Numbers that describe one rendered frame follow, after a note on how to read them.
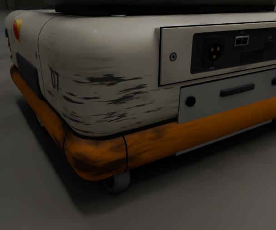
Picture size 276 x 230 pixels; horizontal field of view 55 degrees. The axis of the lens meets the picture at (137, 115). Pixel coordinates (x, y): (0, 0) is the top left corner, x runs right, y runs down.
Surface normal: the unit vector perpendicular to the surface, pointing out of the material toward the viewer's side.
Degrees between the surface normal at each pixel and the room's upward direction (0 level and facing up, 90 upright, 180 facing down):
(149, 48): 73
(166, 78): 90
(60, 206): 0
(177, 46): 90
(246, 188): 0
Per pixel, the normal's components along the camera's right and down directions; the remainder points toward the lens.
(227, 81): 0.53, 0.33
